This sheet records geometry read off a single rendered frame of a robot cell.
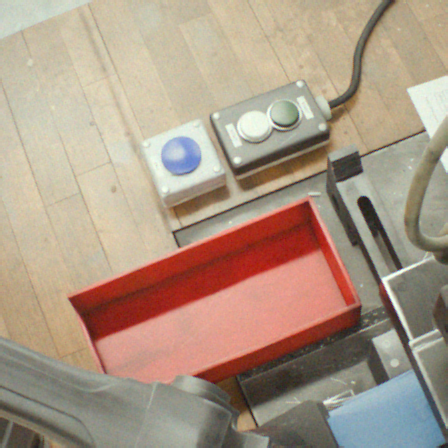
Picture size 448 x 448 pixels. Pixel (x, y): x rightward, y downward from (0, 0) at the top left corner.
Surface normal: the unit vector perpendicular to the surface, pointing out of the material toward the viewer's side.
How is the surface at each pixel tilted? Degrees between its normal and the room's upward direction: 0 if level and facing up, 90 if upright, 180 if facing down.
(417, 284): 0
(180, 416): 26
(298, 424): 31
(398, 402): 3
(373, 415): 3
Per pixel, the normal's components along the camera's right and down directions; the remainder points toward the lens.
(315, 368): -0.06, -0.36
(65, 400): 0.36, -0.22
